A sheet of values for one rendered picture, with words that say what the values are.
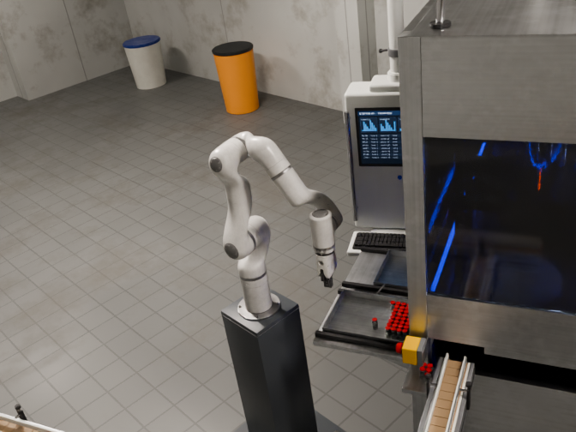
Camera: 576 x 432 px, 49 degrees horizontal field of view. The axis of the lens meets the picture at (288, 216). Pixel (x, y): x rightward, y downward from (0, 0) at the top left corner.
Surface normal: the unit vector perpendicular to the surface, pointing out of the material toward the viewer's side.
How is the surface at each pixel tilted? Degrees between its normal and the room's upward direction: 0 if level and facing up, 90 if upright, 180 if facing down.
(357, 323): 0
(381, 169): 90
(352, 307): 0
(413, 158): 90
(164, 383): 0
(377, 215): 90
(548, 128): 90
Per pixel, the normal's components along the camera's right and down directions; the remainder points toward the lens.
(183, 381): -0.13, -0.86
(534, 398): -0.39, 0.51
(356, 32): -0.72, 0.43
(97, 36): 0.69, 0.29
